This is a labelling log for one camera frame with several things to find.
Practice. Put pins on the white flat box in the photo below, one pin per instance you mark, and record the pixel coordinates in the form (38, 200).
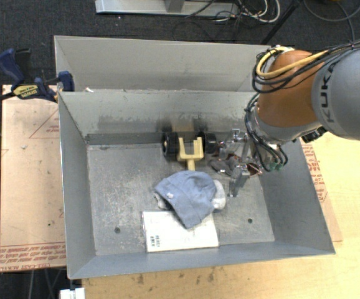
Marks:
(173, 237)

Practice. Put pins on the tan toy with black wheels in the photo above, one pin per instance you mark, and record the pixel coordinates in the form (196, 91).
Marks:
(190, 153)

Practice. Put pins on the black cylinder on white bracket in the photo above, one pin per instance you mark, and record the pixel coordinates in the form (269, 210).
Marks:
(314, 134)

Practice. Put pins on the grey metal bin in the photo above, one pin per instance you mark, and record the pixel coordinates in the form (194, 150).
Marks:
(130, 182)

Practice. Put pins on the brown-lens sunglasses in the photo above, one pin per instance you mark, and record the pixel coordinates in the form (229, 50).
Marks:
(222, 165)

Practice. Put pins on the brown cardboard board, red print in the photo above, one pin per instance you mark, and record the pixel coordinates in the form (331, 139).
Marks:
(30, 173)

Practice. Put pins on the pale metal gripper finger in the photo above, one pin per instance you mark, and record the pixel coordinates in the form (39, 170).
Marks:
(231, 146)
(239, 179)

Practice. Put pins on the blue cloth cap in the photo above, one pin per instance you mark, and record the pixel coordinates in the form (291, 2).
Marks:
(189, 195)

